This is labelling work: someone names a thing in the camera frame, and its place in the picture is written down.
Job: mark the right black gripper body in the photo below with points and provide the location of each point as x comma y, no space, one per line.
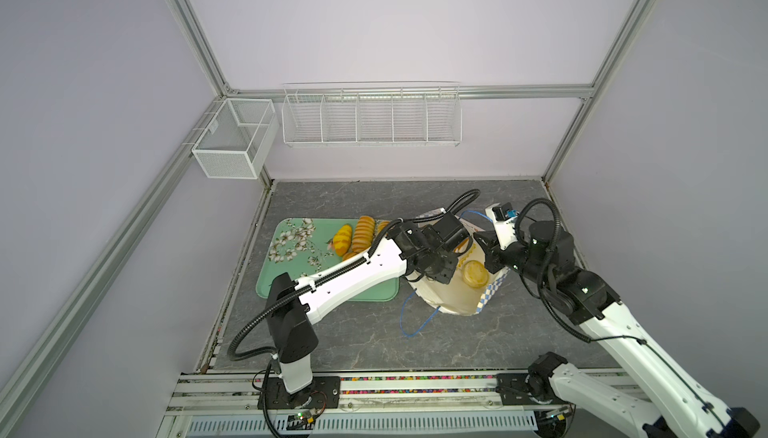
516,259

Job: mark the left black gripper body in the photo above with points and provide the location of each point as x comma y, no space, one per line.
443,269

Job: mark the round yellow fake bun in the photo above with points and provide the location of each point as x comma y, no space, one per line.
474,274

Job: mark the checkered paper bag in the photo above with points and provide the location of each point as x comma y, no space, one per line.
458,297

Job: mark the yellow fake bread loaf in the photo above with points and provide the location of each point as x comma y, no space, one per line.
381,225

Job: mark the small striped yellow bread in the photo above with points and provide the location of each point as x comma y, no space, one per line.
341,241

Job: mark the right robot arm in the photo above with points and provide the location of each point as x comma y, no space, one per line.
582,302

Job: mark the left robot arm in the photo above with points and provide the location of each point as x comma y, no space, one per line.
284,329

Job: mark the green floral tray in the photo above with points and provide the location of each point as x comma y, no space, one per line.
302,247

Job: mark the white mesh box basket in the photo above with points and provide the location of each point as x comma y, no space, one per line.
237,139

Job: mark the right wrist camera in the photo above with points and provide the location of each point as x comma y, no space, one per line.
503,217

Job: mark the white wire shelf basket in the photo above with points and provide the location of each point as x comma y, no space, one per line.
317,114

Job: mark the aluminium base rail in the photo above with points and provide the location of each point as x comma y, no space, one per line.
456,403

